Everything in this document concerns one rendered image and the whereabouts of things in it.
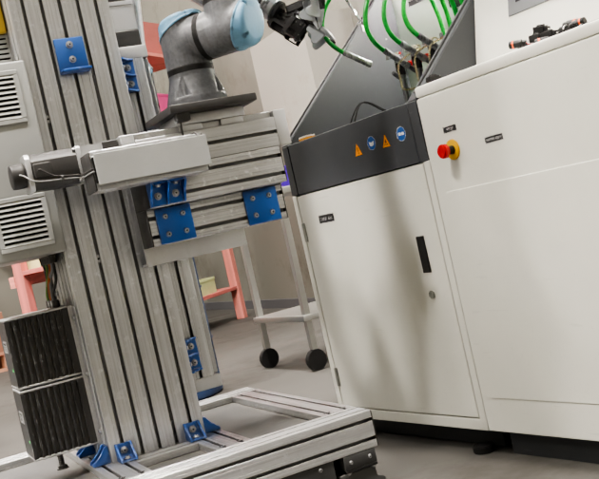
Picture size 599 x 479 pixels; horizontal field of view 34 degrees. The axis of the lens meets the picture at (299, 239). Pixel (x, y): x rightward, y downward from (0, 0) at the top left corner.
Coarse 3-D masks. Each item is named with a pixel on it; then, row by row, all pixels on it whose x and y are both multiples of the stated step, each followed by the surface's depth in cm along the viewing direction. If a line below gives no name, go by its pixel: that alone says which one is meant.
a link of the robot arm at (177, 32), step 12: (180, 12) 237; (192, 12) 238; (168, 24) 237; (180, 24) 237; (192, 24) 235; (168, 36) 237; (180, 36) 236; (192, 36) 235; (168, 48) 238; (180, 48) 237; (192, 48) 236; (168, 60) 239; (180, 60) 237; (192, 60) 237; (204, 60) 239
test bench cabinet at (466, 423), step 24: (312, 192) 305; (432, 192) 254; (312, 264) 311; (456, 288) 253; (456, 312) 255; (336, 384) 312; (480, 408) 255; (408, 432) 296; (432, 432) 286; (456, 432) 277; (480, 432) 268; (504, 432) 260
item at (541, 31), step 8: (544, 24) 227; (568, 24) 220; (576, 24) 218; (536, 32) 227; (544, 32) 224; (552, 32) 223; (560, 32) 219; (520, 40) 231; (536, 40) 224; (512, 48) 233
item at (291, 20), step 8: (280, 8) 302; (272, 16) 301; (280, 16) 302; (288, 16) 301; (296, 16) 299; (272, 24) 303; (280, 24) 301; (288, 24) 298; (296, 24) 299; (304, 24) 299; (280, 32) 302; (288, 32) 298; (296, 32) 298; (304, 32) 303; (288, 40) 305; (296, 40) 300
